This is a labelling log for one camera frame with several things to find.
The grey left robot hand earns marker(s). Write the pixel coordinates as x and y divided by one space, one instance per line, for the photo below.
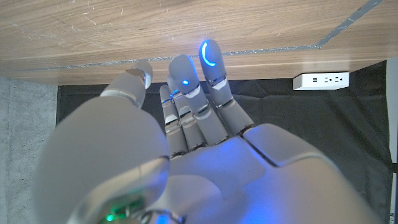
233 174

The black backdrop cloth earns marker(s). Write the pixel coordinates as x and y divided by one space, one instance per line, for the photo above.
311 124

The white power strip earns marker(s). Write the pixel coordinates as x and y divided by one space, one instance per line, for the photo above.
320 81

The grey tape outline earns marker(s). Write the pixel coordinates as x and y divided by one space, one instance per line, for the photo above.
264 49

